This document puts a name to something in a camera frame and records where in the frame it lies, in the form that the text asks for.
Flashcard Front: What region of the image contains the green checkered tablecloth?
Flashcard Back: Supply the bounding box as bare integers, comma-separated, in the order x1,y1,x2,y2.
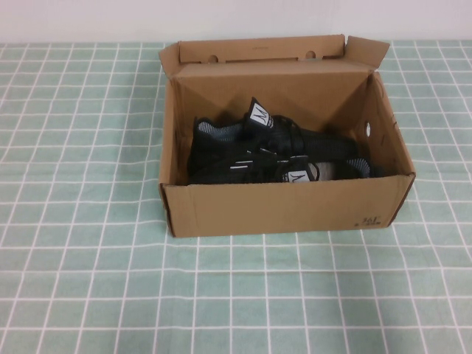
0,38,472,354

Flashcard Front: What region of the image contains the brown cardboard shoe box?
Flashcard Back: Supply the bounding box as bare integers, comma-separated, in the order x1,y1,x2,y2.
158,35,417,237

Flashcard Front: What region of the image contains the black sneaker with white stripes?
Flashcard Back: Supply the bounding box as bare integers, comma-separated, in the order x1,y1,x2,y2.
190,154,386,184

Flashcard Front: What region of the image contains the black sneaker with upright tongue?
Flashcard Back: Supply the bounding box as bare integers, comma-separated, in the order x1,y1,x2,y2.
187,97,358,178

